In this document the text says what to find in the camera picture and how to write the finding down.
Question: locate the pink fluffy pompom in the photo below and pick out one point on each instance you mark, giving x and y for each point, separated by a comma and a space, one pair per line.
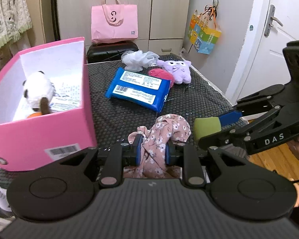
162, 74

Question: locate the silver door handle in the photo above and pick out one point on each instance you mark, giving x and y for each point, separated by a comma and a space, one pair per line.
270, 19

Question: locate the purple Kuromi plush toy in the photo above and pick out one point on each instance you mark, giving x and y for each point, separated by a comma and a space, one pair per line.
179, 69

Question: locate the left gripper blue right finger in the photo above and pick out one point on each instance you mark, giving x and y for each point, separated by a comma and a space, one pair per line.
170, 154

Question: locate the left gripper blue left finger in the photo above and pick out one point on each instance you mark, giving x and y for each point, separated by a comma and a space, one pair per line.
135, 158

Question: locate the printed paper sheet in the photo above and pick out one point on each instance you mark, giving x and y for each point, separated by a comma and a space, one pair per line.
66, 97

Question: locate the white mesh bath pouf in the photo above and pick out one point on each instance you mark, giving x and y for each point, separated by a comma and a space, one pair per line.
136, 61

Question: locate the pink tote bag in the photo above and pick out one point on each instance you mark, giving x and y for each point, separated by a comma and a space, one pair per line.
111, 23

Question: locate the white green knit cardigan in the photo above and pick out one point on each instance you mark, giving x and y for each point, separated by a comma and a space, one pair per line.
14, 20

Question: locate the orange round object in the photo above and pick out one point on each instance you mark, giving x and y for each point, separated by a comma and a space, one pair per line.
36, 114

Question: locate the black suitcase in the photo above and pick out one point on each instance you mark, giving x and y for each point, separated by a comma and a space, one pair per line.
109, 52

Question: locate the blue wet wipes pack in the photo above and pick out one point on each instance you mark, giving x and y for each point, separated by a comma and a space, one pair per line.
149, 92

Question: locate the white fluffy plush ball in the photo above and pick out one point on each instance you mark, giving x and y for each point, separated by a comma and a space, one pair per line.
36, 87

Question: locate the green sponge block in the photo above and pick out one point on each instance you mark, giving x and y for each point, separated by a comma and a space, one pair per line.
205, 126

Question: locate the beige wardrobe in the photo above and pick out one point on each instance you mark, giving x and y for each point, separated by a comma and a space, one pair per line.
155, 25

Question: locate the white door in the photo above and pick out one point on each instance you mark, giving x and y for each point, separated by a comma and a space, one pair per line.
261, 62

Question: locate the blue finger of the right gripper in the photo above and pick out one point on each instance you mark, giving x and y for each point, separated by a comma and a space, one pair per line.
229, 117

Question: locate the pink floral fabric scrunchie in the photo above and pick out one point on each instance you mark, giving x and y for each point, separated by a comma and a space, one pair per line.
170, 127

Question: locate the pink storage box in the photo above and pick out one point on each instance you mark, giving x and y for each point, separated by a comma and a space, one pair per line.
27, 144

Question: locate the colourful paper gift bag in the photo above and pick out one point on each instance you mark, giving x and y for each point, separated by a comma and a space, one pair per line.
204, 31

